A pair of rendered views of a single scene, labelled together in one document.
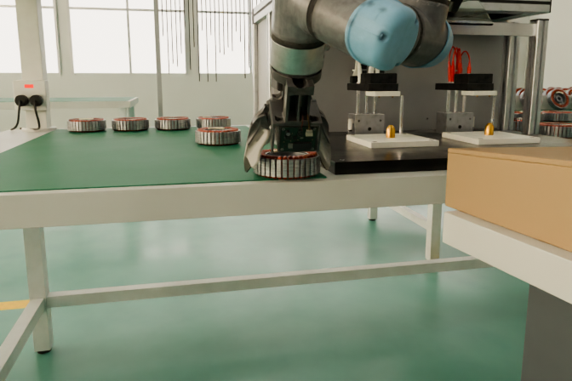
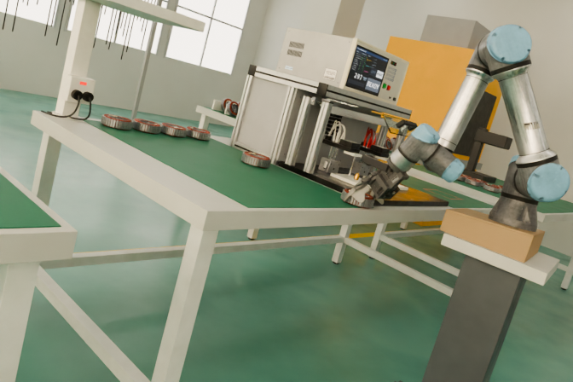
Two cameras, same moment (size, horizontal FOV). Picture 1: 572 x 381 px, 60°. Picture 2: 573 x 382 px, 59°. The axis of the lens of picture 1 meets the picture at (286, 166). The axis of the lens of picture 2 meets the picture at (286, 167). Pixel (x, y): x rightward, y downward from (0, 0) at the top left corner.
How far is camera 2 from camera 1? 1.31 m
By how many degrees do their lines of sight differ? 37
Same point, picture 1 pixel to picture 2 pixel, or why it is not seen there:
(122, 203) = (321, 217)
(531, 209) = (483, 237)
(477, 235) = (460, 243)
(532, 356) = (460, 285)
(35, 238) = not seen: hidden behind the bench
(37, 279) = not seen: hidden behind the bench
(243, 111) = not seen: outside the picture
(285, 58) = (406, 164)
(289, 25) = (416, 154)
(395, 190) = (393, 215)
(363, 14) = (454, 164)
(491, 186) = (466, 227)
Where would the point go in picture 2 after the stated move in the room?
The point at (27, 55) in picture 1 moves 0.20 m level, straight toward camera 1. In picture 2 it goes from (80, 54) to (121, 67)
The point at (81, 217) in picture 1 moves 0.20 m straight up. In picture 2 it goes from (307, 222) to (327, 156)
